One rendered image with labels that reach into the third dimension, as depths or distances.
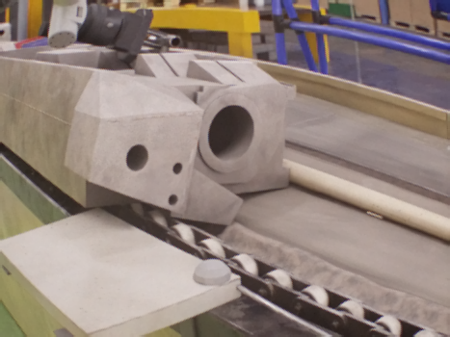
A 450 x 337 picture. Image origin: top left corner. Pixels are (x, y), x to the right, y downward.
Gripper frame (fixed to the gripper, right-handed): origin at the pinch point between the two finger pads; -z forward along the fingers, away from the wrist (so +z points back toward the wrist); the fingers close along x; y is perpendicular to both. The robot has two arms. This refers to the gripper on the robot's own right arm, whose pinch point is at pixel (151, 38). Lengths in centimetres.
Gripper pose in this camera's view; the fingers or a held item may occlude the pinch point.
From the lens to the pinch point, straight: 134.6
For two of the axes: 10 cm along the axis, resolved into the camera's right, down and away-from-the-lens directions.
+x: -2.8, 9.6, 0.6
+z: -7.5, -1.8, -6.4
